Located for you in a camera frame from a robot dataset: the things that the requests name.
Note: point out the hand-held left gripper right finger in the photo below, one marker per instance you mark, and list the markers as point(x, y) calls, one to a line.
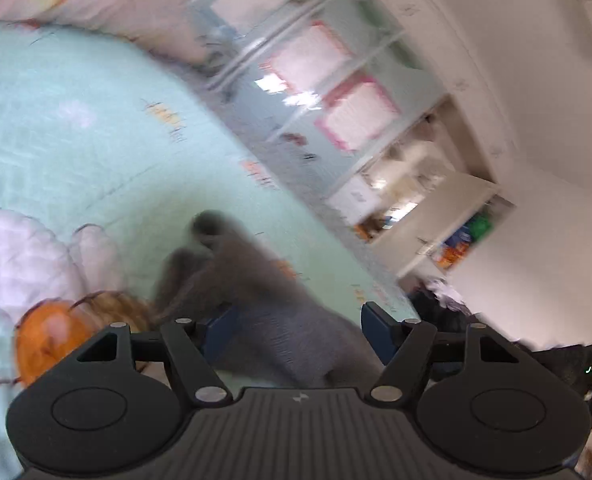
point(376, 329)

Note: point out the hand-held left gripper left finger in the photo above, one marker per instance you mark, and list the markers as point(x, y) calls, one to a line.
point(221, 332)

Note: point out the grey garment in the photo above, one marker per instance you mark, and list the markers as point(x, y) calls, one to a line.
point(276, 300)

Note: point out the dark clothes pile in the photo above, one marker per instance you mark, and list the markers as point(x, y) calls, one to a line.
point(451, 310)

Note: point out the mint quilted bee blanket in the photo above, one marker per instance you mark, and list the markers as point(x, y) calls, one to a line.
point(76, 160)

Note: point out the white glass-door cabinet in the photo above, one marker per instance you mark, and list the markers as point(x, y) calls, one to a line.
point(326, 85)

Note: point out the printed pillow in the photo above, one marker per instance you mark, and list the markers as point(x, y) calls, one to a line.
point(106, 5)

